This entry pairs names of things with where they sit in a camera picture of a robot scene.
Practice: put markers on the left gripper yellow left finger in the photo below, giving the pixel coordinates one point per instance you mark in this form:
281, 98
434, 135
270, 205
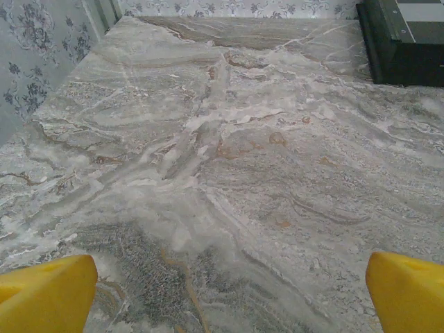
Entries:
45, 298

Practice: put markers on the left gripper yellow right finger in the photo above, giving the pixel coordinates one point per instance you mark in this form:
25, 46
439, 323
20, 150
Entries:
409, 298

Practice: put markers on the black white chessboard box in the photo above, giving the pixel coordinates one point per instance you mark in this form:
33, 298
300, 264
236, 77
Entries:
409, 59

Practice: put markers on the aluminium frame post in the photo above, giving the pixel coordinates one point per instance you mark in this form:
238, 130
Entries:
100, 14

